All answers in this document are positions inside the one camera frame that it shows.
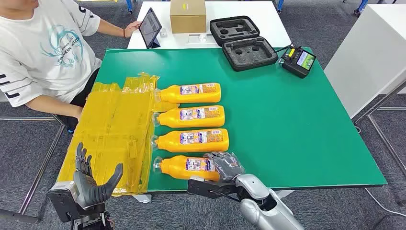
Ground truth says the white cabinet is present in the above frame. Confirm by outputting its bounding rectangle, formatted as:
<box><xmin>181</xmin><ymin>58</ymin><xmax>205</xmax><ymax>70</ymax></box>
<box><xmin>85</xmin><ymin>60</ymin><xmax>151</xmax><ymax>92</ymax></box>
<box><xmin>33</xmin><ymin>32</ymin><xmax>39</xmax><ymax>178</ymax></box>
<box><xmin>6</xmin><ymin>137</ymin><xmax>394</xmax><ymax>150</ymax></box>
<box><xmin>323</xmin><ymin>3</ymin><xmax>406</xmax><ymax>119</ymax></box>

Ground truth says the white floor cable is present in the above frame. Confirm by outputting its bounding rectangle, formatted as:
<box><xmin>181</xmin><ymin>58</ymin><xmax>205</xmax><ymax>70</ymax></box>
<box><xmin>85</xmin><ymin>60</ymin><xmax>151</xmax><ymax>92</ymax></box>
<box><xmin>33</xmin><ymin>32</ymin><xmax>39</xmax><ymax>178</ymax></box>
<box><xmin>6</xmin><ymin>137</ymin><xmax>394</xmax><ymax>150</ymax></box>
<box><xmin>364</xmin><ymin>188</ymin><xmax>406</xmax><ymax>218</ymax></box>

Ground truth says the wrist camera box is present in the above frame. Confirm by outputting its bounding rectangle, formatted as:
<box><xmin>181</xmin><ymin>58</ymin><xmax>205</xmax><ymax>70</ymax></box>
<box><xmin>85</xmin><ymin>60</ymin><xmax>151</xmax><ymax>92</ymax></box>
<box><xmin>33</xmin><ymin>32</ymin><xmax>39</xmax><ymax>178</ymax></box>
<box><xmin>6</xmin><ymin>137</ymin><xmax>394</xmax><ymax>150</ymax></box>
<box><xmin>187</xmin><ymin>176</ymin><xmax>237</xmax><ymax>201</ymax></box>
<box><xmin>47</xmin><ymin>181</ymin><xmax>80</xmax><ymax>223</ymax></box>

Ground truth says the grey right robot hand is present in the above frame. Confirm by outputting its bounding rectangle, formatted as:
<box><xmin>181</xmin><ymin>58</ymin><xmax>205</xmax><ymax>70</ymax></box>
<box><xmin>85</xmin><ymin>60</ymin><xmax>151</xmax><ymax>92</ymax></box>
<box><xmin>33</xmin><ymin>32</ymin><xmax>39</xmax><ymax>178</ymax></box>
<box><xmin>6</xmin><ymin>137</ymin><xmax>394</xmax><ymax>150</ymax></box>
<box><xmin>203</xmin><ymin>151</ymin><xmax>246</xmax><ymax>183</ymax></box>

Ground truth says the black controller with screen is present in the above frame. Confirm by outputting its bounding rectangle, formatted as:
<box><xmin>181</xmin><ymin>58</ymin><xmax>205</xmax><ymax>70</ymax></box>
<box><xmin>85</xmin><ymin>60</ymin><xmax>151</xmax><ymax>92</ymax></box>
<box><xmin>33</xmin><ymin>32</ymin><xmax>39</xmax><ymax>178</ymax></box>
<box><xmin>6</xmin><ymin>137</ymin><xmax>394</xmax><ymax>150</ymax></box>
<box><xmin>282</xmin><ymin>45</ymin><xmax>317</xmax><ymax>79</ymax></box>

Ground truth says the orange detergent bottle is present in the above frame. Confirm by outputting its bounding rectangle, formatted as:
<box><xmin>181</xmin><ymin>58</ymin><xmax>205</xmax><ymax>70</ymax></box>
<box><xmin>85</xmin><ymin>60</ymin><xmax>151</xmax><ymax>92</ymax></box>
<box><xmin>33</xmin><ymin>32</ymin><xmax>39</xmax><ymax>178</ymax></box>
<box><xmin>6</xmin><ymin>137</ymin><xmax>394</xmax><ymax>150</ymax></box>
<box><xmin>153</xmin><ymin>155</ymin><xmax>221</xmax><ymax>182</ymax></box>
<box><xmin>151</xmin><ymin>128</ymin><xmax>230</xmax><ymax>153</ymax></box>
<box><xmin>153</xmin><ymin>105</ymin><xmax>226</xmax><ymax>129</ymax></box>
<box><xmin>154</xmin><ymin>82</ymin><xmax>222</xmax><ymax>104</ymax></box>

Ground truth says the black controller cable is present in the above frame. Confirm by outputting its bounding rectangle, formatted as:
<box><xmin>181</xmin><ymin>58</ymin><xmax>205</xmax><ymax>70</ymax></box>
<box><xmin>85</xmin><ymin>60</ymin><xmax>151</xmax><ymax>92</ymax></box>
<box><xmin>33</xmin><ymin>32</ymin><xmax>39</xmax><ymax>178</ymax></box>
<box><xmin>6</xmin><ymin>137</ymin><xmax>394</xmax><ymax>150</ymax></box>
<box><xmin>275</xmin><ymin>43</ymin><xmax>294</xmax><ymax>54</ymax></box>

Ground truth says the person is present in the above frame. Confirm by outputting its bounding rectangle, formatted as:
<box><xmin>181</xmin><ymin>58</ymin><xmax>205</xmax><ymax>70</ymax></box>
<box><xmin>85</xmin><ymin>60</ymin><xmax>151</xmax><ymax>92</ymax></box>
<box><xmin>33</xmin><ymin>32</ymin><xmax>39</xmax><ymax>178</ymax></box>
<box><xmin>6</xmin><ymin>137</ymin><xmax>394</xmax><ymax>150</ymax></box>
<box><xmin>0</xmin><ymin>0</ymin><xmax>142</xmax><ymax>134</ymax></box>

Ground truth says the grey metal frame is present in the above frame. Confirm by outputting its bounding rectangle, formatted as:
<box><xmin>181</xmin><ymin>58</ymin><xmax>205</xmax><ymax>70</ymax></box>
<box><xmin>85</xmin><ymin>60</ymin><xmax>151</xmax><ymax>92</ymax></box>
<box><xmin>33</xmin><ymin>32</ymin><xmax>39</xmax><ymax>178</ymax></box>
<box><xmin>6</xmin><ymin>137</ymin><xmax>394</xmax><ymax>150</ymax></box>
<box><xmin>352</xmin><ymin>80</ymin><xmax>406</xmax><ymax>178</ymax></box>
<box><xmin>0</xmin><ymin>115</ymin><xmax>66</xmax><ymax>224</ymax></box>

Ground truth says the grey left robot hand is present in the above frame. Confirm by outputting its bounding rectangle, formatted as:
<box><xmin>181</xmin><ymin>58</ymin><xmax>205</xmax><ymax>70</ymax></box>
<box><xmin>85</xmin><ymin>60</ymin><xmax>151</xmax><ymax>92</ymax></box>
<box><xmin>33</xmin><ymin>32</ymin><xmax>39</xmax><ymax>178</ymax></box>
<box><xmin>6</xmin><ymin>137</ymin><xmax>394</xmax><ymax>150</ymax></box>
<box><xmin>73</xmin><ymin>142</ymin><xmax>124</xmax><ymax>208</ymax></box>

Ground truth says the white table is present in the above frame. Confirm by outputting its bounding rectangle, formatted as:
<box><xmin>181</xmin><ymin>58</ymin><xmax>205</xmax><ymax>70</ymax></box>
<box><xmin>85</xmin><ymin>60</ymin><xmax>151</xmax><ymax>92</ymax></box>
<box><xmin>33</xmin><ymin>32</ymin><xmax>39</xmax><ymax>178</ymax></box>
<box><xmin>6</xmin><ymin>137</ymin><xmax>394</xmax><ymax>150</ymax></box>
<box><xmin>127</xmin><ymin>0</ymin><xmax>293</xmax><ymax>50</ymax></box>

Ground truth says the brown cardboard box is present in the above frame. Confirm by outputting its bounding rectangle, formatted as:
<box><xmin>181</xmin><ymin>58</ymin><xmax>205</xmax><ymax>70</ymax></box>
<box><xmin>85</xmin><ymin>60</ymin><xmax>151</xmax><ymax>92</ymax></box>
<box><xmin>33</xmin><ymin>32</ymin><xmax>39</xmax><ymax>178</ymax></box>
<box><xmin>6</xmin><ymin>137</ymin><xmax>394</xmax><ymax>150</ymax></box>
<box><xmin>169</xmin><ymin>0</ymin><xmax>207</xmax><ymax>34</ymax></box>

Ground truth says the person's left hand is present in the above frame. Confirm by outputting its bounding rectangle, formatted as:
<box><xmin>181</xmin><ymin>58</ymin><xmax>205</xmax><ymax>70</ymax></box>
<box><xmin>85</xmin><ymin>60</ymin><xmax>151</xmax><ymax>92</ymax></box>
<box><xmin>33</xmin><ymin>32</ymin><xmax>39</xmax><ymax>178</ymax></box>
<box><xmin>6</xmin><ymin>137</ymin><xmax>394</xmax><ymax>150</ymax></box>
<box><xmin>124</xmin><ymin>21</ymin><xmax>142</xmax><ymax>39</ymax></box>

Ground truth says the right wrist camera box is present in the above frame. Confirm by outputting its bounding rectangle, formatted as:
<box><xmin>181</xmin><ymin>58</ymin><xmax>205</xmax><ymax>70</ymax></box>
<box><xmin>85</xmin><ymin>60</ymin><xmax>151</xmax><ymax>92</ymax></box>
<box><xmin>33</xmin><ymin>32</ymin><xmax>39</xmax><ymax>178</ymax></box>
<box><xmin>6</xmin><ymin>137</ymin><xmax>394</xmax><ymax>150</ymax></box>
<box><xmin>187</xmin><ymin>176</ymin><xmax>237</xmax><ymax>201</ymax></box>

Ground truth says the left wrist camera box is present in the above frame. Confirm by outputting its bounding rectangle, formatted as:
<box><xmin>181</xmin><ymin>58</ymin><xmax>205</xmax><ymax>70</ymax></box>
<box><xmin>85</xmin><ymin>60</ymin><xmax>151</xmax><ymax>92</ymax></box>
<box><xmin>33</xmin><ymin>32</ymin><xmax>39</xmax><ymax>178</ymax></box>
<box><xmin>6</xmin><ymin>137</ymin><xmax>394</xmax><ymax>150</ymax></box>
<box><xmin>47</xmin><ymin>181</ymin><xmax>80</xmax><ymax>223</ymax></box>

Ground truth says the yellow taped cardboard sheet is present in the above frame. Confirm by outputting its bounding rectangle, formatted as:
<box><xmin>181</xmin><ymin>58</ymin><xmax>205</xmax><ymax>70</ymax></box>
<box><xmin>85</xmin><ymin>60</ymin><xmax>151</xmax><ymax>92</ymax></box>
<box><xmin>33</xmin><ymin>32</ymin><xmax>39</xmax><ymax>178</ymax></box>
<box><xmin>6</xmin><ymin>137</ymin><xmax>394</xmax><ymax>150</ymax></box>
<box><xmin>57</xmin><ymin>72</ymin><xmax>180</xmax><ymax>196</ymax></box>

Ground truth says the black tablet with stand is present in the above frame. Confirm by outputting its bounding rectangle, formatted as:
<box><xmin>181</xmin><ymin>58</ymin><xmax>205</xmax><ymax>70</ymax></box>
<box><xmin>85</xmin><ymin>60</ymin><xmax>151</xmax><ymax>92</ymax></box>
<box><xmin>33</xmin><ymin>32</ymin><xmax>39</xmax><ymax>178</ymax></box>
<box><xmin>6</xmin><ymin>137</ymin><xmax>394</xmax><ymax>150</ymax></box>
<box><xmin>138</xmin><ymin>7</ymin><xmax>162</xmax><ymax>49</ymax></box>

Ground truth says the black foam-lined case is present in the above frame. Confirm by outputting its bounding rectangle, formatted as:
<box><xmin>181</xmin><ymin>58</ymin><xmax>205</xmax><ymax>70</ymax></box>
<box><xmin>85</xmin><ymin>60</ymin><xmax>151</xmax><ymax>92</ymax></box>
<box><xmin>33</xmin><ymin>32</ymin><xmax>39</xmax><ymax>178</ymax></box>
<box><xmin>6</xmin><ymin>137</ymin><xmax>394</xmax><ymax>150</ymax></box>
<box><xmin>209</xmin><ymin>16</ymin><xmax>279</xmax><ymax>72</ymax></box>

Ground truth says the white flat card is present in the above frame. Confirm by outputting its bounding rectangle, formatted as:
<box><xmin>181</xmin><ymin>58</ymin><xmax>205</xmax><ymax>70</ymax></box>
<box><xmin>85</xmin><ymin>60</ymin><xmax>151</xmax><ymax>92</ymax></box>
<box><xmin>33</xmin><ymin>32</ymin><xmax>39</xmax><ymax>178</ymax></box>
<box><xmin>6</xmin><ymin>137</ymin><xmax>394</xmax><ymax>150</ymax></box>
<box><xmin>187</xmin><ymin>34</ymin><xmax>211</xmax><ymax>44</ymax></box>

